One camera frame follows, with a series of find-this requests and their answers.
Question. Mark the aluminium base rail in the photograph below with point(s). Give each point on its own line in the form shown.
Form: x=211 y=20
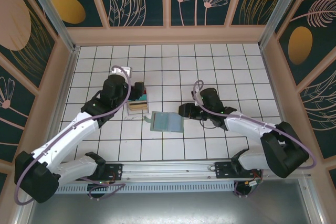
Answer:
x=170 y=170

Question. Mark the clear acrylic card box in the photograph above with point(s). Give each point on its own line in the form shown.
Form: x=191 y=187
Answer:
x=136 y=113

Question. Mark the gold card with black stripe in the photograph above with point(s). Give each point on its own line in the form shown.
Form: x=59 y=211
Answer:
x=137 y=106

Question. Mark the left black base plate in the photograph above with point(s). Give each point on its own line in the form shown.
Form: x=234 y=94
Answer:
x=116 y=171

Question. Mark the plain teal card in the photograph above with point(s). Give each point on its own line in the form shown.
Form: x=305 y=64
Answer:
x=141 y=100

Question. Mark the electronics board with yellow connector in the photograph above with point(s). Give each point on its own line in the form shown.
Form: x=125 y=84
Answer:
x=252 y=183

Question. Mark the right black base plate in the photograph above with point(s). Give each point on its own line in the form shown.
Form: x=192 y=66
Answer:
x=223 y=171

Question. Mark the aluminium corner post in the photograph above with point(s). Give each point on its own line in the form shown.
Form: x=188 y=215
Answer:
x=278 y=11
x=50 y=11

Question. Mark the left aluminium corner post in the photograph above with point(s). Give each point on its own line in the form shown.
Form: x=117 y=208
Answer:
x=50 y=11

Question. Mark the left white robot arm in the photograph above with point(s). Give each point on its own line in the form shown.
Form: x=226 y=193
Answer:
x=71 y=134

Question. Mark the green card holder album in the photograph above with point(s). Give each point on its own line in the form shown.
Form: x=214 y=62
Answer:
x=168 y=123

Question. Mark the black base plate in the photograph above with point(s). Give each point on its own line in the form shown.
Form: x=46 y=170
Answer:
x=116 y=171
x=223 y=171

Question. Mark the right aluminium corner post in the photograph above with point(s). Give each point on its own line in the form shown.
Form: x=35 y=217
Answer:
x=278 y=11

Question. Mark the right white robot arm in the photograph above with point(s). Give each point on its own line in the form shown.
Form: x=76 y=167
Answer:
x=246 y=127

